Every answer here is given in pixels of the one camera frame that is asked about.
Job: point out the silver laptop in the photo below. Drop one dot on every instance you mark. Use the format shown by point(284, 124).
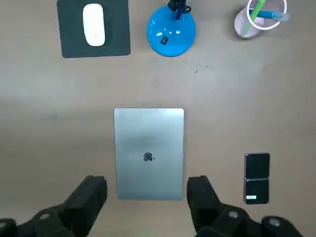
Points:
point(148, 138)

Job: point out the pink mesh pen cup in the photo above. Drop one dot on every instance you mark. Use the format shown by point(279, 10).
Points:
point(240, 27)

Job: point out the green pen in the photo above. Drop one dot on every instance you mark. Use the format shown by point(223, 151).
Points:
point(254, 12)

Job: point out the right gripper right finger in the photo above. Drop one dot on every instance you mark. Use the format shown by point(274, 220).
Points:
point(209, 217)

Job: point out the black mouse pad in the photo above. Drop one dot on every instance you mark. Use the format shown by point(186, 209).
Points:
point(116, 29)

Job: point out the blue desk lamp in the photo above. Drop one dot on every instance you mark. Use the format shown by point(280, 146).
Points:
point(172, 42)

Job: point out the blue pen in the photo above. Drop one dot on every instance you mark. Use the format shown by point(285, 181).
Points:
point(266, 14)

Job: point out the white computer mouse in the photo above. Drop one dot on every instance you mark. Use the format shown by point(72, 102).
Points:
point(93, 24)

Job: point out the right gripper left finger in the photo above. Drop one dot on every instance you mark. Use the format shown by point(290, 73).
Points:
point(74, 212)

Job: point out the black folding phone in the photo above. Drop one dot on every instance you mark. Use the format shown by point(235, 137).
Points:
point(256, 168)

